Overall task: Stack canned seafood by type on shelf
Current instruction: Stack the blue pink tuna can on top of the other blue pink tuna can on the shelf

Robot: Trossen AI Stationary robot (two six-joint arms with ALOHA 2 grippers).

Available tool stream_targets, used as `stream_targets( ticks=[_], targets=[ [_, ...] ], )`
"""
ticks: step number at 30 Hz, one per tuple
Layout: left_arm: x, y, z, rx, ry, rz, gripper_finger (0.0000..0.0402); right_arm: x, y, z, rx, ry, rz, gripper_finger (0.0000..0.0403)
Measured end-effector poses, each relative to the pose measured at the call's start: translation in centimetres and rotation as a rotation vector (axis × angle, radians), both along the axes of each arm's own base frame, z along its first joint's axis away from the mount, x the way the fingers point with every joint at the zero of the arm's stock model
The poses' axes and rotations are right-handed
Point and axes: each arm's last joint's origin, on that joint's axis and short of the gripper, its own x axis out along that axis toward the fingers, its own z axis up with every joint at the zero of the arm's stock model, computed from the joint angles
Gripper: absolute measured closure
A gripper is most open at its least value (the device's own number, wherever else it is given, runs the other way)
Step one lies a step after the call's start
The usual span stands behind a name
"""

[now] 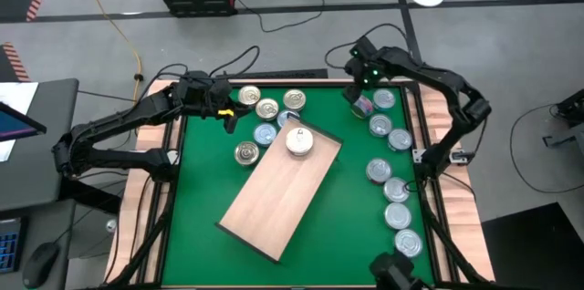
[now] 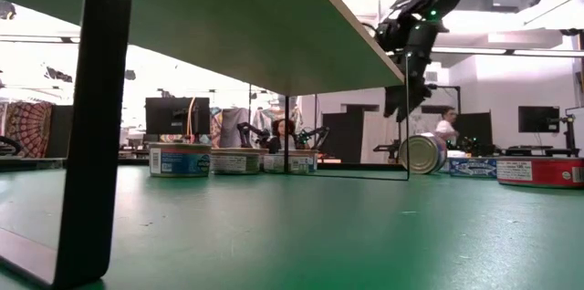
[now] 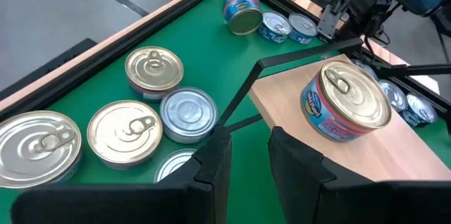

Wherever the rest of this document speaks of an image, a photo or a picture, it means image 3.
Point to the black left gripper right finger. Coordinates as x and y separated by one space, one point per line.
352 203

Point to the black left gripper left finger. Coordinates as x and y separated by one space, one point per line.
105 206

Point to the tuna can plain silver lid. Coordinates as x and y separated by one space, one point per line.
171 166
188 115

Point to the grey metal mounting bracket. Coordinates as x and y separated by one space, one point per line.
327 21

